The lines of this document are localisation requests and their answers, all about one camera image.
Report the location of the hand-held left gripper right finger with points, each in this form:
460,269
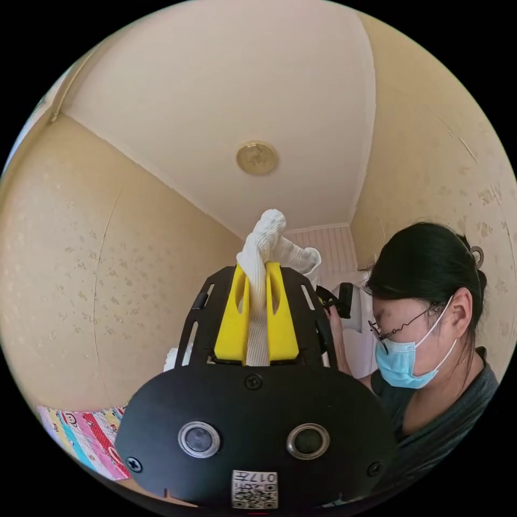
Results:
282,327

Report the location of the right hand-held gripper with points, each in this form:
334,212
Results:
328,299

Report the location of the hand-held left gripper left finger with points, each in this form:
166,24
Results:
232,323

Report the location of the white long sleeve garment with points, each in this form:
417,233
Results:
258,258

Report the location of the person's right hand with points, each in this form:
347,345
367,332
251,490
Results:
339,343

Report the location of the person's body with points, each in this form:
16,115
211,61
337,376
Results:
424,282

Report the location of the round gold ceiling lamp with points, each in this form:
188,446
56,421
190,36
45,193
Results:
257,157

